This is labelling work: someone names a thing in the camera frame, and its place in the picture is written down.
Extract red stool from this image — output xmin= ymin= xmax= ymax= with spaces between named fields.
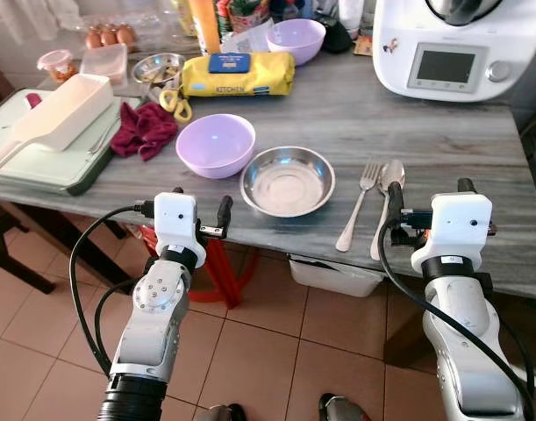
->
xmin=140 ymin=226 xmax=260 ymax=308

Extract steel fork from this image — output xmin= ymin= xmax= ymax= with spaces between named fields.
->
xmin=335 ymin=161 xmax=382 ymax=253

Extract large purple plastic bowl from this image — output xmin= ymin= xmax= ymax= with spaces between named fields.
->
xmin=175 ymin=114 xmax=257 ymax=180

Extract maroon cloth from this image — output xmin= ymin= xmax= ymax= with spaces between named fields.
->
xmin=110 ymin=101 xmax=179 ymax=162

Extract wide stainless steel bowl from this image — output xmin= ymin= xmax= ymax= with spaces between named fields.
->
xmin=240 ymin=146 xmax=336 ymax=218

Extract white plastic box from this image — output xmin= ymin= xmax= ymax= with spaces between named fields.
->
xmin=288 ymin=254 xmax=384 ymax=297

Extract small steel bowl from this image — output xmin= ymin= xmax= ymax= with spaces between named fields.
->
xmin=132 ymin=53 xmax=186 ymax=87

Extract pale green tray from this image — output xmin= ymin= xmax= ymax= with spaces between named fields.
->
xmin=0 ymin=88 xmax=124 ymax=196

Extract yellow kitchen wipes pack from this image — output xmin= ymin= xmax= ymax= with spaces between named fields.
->
xmin=180 ymin=51 xmax=297 ymax=98

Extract white plastic scoop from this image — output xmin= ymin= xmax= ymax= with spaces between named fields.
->
xmin=0 ymin=74 xmax=115 ymax=176

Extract clear plastic food container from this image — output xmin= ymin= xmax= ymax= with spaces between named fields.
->
xmin=79 ymin=44 xmax=129 ymax=86

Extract white kitchen cooking machine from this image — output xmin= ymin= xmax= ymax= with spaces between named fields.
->
xmin=372 ymin=0 xmax=536 ymax=103

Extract orange bottle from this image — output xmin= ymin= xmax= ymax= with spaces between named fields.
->
xmin=189 ymin=0 xmax=223 ymax=55

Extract small clear cup pink lid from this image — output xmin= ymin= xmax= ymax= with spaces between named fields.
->
xmin=37 ymin=50 xmax=77 ymax=84

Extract small purple plastic bowl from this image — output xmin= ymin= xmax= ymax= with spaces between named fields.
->
xmin=266 ymin=18 xmax=327 ymax=67

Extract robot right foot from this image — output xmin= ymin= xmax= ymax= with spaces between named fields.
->
xmin=318 ymin=395 xmax=369 ymax=421

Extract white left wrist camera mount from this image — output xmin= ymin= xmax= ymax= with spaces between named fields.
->
xmin=154 ymin=191 xmax=198 ymax=257

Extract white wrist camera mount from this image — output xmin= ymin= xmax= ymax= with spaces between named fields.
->
xmin=154 ymin=191 xmax=198 ymax=257
xmin=411 ymin=193 xmax=495 ymax=275

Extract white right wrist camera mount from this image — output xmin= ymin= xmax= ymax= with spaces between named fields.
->
xmin=411 ymin=193 xmax=495 ymax=275

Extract yellow handled scissors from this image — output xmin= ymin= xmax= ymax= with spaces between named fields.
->
xmin=145 ymin=75 xmax=194 ymax=124

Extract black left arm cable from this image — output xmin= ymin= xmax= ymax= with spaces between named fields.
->
xmin=68 ymin=203 xmax=154 ymax=378

